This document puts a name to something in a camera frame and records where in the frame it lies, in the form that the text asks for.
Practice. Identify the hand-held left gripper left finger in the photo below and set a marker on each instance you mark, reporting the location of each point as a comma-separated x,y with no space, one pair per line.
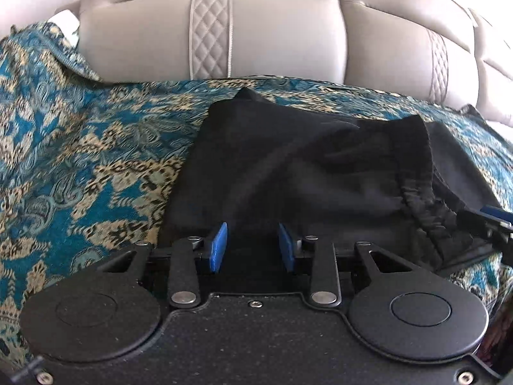
218,248

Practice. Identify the black pants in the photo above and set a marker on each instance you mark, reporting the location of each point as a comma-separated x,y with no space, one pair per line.
304,168

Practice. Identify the white cloth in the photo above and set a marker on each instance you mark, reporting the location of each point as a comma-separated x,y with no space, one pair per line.
67,22

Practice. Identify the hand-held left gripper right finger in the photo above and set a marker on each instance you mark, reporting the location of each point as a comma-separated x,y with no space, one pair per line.
286,248

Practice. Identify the teal paisley blanket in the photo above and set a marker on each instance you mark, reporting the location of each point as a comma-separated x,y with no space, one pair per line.
88,160

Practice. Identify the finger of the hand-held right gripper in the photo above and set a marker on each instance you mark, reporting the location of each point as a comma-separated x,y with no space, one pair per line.
491,228
497,213

